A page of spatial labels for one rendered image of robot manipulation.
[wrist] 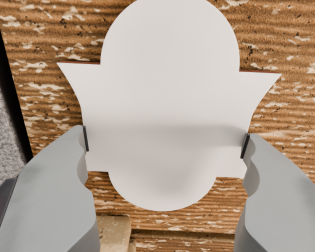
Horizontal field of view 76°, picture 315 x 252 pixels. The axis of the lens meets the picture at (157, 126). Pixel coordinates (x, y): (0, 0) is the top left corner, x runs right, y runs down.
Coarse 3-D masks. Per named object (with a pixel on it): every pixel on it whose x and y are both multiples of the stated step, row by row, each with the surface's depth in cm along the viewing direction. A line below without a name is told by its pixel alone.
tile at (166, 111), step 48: (144, 0) 9; (192, 0) 9; (144, 48) 10; (192, 48) 10; (96, 96) 11; (144, 96) 11; (192, 96) 11; (240, 96) 11; (96, 144) 13; (144, 144) 13; (192, 144) 13; (240, 144) 13; (144, 192) 14; (192, 192) 14
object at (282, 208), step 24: (264, 144) 10; (264, 168) 8; (288, 168) 9; (264, 192) 7; (288, 192) 7; (312, 192) 7; (240, 216) 7; (264, 216) 6; (288, 216) 6; (312, 216) 7; (240, 240) 6; (264, 240) 6; (288, 240) 6; (312, 240) 6
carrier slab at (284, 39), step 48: (0, 0) 10; (48, 0) 10; (96, 0) 10; (240, 0) 10; (288, 0) 10; (48, 48) 11; (96, 48) 11; (240, 48) 11; (288, 48) 11; (48, 96) 12; (288, 96) 12; (48, 144) 14; (288, 144) 14; (96, 192) 16; (240, 192) 16
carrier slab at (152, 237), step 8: (136, 232) 18; (144, 232) 18; (152, 232) 18; (160, 232) 18; (168, 232) 18; (176, 232) 19; (184, 232) 19; (192, 232) 19; (200, 232) 19; (208, 232) 19; (136, 240) 18; (144, 240) 18; (152, 240) 18; (160, 240) 18; (168, 240) 18; (176, 240) 18; (184, 240) 18; (192, 240) 18; (200, 240) 18; (208, 240) 18; (216, 240) 18; (224, 240) 18; (232, 240) 18; (136, 248) 19; (144, 248) 19; (152, 248) 19; (160, 248) 19; (168, 248) 19; (176, 248) 19; (184, 248) 19; (192, 248) 18; (200, 248) 18; (208, 248) 18; (216, 248) 18; (224, 248) 18; (232, 248) 18
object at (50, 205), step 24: (72, 144) 9; (24, 168) 8; (48, 168) 8; (72, 168) 8; (24, 192) 7; (48, 192) 7; (72, 192) 7; (24, 216) 6; (48, 216) 6; (72, 216) 6; (0, 240) 5; (24, 240) 5; (48, 240) 5; (72, 240) 6; (96, 240) 6
